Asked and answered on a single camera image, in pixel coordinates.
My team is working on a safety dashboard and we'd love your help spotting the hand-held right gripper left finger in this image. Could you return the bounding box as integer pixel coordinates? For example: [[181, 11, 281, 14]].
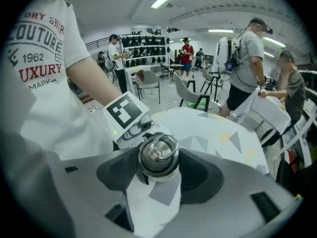
[[44, 148, 154, 238]]

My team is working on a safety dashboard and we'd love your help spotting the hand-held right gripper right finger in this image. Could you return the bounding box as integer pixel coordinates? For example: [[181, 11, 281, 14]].
[[160, 149, 303, 238]]

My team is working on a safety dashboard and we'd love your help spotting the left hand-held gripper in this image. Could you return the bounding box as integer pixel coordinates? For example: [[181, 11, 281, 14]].
[[103, 91, 160, 150]]

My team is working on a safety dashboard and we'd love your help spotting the person's left forearm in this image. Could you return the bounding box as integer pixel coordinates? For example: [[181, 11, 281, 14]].
[[65, 56, 124, 108]]

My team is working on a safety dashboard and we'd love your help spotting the white cabinet table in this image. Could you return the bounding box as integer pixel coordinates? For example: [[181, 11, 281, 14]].
[[124, 64, 160, 96]]

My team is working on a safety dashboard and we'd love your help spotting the grey chair with black legs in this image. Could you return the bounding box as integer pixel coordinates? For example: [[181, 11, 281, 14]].
[[159, 62, 174, 82], [173, 71, 211, 113], [200, 65, 221, 95], [135, 69, 161, 106]]

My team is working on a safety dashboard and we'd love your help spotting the white shelf rack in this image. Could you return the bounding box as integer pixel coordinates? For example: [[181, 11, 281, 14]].
[[120, 35, 171, 68]]

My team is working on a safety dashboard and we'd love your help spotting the white printed t-shirt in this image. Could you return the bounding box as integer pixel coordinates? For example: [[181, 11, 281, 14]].
[[3, 0, 119, 161]]

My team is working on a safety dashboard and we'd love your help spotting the triangle-patterned tablecloth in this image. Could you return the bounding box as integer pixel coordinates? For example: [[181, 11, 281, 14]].
[[123, 107, 269, 235]]

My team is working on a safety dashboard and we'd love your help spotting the white backpack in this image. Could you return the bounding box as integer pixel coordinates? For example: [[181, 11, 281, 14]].
[[214, 36, 241, 72]]

